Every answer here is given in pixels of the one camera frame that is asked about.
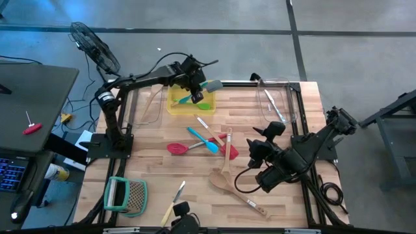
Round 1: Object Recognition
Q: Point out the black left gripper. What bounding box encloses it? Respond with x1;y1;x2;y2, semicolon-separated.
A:
177;57;207;105

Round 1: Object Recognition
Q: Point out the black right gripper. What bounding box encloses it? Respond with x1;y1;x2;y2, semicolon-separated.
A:
246;127;280;168

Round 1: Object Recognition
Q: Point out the green silicone spatula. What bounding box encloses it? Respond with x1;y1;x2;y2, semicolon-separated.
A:
173;98;211;111

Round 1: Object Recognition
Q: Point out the long blue silicone spatula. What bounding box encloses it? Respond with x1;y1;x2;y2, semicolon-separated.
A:
177;81;209;105

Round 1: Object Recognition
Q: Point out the grey spatula wooden handle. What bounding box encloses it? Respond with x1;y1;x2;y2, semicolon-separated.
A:
170;79;224;108

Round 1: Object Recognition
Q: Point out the wooden slotted spoon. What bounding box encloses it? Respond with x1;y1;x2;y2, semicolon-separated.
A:
220;127;234;183

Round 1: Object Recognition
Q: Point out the teal-handled knife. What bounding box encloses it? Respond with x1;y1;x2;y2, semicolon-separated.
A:
263;89;287;124

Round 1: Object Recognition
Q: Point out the large wooden spoon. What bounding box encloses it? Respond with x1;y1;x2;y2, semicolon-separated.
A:
208;170;270;219

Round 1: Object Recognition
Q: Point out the yellow-handled knife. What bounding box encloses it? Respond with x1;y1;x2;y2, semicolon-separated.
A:
160;180;187;228

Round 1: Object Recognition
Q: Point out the yellow translucent plastic bin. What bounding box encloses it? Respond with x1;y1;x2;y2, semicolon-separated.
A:
166;83;217;116

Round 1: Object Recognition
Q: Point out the short blue silicone spatula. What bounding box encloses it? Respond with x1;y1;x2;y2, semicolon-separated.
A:
187;126;220;154

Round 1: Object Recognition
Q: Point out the clear plastic bin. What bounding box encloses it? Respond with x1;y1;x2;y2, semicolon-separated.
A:
128;79;164;126
255;77;298;124

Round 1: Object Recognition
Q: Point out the black floor fan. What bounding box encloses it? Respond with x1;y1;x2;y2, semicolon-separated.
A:
69;21;129;82

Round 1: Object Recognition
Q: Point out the teal framed grater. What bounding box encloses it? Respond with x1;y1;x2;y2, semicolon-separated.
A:
103;176;149;218

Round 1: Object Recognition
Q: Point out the dark metal bench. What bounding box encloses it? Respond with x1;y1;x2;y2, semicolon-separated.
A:
358;89;416;191

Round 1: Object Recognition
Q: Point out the black box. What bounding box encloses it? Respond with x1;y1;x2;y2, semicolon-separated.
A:
45;132;89;166

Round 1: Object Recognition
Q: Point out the white and yellow can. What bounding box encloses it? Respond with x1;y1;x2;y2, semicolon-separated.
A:
44;163;71;182

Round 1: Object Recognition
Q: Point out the black desk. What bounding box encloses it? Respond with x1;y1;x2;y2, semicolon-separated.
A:
0;60;81;155

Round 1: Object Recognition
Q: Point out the backlit keyboard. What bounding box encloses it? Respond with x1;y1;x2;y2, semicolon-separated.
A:
0;155;27;194

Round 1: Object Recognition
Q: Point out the black computer mouse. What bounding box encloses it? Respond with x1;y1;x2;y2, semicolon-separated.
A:
8;190;35;225

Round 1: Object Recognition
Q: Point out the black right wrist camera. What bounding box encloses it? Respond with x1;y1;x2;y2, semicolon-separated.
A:
261;121;287;140

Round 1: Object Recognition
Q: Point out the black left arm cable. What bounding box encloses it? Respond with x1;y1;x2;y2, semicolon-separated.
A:
155;51;219;68

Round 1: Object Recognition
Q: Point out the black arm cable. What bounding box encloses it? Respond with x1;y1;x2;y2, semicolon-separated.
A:
233;167;261;195
155;51;219;68

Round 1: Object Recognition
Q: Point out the black aluminium rig frame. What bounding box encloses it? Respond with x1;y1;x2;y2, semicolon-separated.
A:
73;80;350;228

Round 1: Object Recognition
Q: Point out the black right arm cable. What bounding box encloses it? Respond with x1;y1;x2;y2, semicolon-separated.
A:
233;167;261;195

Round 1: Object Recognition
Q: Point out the red slotted spoon steel handle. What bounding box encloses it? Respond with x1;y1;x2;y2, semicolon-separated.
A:
166;132;228;155

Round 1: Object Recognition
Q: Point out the coiled black cable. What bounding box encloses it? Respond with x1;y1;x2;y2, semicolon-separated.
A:
319;174;349;215

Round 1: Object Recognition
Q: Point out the silver metal bracket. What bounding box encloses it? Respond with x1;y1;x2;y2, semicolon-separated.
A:
103;227;140;234
284;228;321;234

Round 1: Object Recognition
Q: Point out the black floor cable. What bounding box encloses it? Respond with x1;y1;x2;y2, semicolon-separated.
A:
0;54;44;66
61;53;102;131

